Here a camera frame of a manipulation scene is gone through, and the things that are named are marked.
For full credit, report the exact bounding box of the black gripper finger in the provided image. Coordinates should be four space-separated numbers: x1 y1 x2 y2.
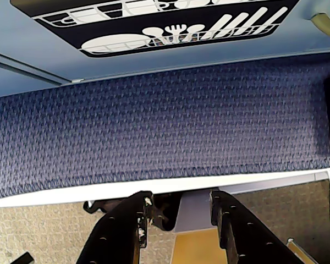
210 189 318 264
76 189 155 264

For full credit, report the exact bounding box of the grey and yellow box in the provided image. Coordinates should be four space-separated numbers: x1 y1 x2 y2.
172 189 227 264

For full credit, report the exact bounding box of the small black block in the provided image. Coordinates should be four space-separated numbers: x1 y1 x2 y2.
12 252 34 264

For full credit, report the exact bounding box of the blue wooden toy kitchen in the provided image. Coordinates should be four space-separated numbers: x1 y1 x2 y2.
0 0 330 98

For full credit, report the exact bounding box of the blue dishwasher door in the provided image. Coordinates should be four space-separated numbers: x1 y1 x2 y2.
0 0 330 83

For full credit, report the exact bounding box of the black dishwasher rack decal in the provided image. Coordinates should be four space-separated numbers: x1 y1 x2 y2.
9 0 300 58

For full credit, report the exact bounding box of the gold dishwasher door handle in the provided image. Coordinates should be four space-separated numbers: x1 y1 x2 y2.
305 12 330 39

